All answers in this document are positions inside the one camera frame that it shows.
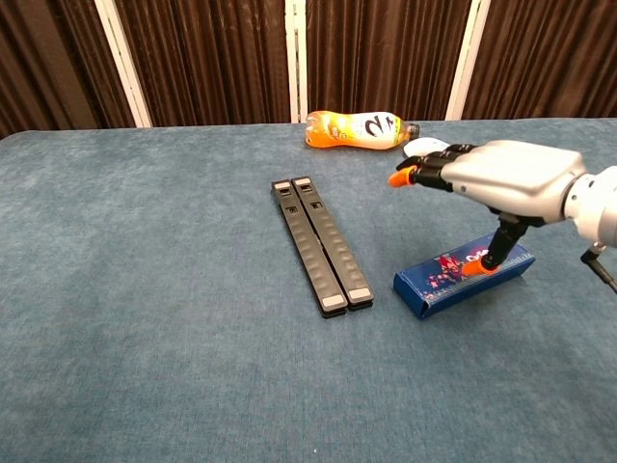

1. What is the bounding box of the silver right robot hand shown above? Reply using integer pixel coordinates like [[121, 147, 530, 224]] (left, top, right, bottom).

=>
[[388, 139, 589, 277]]

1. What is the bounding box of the blue glasses case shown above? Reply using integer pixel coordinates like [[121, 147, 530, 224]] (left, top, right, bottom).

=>
[[392, 231, 536, 320]]

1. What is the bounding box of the white computer mouse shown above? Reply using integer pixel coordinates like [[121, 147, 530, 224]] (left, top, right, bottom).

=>
[[402, 137, 450, 158]]

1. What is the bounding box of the brown pleated curtain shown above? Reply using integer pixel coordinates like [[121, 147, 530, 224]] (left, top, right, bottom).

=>
[[115, 0, 293, 127], [462, 0, 617, 121], [306, 0, 471, 122], [0, 0, 136, 139]]

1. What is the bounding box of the orange soda bottle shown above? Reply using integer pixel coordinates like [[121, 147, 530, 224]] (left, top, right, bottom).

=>
[[305, 110, 421, 151]]

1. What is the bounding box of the black folding laptop stand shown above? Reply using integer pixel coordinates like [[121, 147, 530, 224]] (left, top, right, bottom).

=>
[[271, 176, 376, 319]]

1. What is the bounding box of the teal table cloth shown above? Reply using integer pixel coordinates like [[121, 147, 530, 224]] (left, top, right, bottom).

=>
[[0, 118, 617, 463]]

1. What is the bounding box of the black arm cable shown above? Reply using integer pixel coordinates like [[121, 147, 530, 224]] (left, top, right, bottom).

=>
[[580, 243, 617, 295]]

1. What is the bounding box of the white frame pole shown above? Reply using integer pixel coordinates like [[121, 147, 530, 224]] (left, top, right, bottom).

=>
[[284, 0, 309, 124], [94, 0, 153, 128], [443, 0, 493, 122]]

